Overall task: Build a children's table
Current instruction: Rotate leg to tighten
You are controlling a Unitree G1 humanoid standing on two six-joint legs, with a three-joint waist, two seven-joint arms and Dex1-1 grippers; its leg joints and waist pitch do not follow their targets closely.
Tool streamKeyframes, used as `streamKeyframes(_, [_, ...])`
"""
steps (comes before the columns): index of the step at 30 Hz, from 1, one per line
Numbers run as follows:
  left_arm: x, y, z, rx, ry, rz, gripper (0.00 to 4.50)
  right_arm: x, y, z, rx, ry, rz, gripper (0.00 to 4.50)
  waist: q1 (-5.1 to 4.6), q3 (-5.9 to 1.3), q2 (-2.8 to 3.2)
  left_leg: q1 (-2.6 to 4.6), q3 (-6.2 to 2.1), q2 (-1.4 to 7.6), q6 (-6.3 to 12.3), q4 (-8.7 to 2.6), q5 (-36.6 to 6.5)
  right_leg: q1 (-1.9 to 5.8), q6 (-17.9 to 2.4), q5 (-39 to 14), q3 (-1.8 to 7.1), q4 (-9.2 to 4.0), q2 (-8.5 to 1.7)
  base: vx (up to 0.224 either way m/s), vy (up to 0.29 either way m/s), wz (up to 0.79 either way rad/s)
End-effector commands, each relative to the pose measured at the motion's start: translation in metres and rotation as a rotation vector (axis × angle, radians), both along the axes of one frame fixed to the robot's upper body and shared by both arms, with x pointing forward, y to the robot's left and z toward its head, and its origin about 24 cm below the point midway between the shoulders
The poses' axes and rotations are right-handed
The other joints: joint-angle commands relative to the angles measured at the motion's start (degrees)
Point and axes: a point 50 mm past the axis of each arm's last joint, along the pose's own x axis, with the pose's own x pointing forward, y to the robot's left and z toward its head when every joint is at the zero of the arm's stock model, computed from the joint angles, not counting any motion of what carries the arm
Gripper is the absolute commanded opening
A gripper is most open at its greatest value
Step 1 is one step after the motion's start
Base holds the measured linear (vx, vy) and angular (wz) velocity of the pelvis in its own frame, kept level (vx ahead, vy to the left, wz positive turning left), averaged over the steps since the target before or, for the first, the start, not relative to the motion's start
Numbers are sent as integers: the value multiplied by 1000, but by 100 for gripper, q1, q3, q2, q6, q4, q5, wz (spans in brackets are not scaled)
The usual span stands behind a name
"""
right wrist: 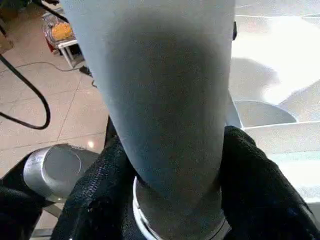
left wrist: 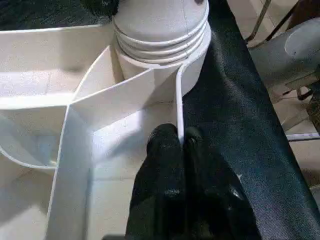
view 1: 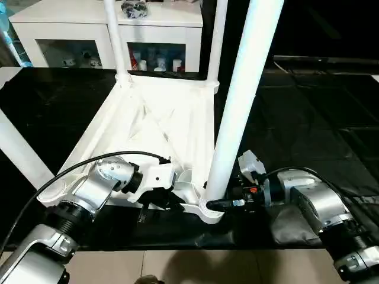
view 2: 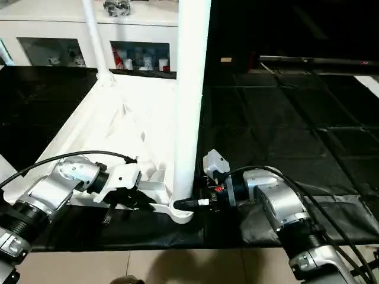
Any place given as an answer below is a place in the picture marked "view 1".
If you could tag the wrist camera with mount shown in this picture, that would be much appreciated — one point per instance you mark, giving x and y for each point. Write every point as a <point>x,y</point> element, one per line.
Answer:
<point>250,165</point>
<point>157,174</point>

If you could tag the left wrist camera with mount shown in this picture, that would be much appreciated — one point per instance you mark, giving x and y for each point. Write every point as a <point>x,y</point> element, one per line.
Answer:
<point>157,174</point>

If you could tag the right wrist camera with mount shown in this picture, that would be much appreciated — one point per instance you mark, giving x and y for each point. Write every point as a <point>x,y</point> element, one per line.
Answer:
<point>250,165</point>

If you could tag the black flat bar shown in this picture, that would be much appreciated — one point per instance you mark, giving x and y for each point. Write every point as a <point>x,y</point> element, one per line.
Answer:
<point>325,60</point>

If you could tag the white plastic table leg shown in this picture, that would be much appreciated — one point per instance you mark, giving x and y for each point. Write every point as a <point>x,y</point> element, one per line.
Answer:
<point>216,41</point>
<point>243,89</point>
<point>23,151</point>
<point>116,41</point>

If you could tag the red bottle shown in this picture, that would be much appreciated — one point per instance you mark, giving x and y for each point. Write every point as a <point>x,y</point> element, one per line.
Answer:
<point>135,58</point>

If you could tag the white plastic table top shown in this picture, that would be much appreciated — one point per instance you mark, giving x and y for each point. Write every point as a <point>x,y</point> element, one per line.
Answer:
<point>154,112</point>

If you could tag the white board strip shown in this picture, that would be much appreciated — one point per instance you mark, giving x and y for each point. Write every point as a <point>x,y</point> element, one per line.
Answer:
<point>9,76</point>

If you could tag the teal plastic tube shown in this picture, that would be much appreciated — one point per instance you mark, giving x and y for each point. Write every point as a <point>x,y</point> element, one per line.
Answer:
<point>16,41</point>

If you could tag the white cabinet with glass doors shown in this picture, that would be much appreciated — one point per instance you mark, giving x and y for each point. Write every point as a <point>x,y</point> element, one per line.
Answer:
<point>71,18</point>

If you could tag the black work mat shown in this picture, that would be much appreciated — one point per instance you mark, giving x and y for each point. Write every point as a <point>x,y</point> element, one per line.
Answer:
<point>308,130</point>

